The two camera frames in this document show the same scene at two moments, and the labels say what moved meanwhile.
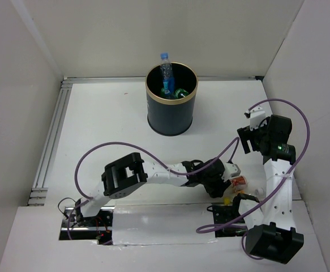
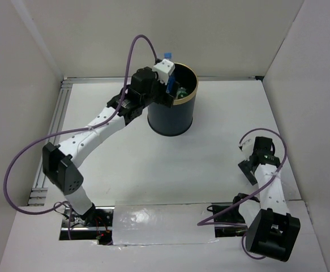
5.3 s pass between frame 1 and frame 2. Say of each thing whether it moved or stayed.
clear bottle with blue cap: moved
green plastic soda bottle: stayed
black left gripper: moved
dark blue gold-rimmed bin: stayed
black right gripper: moved
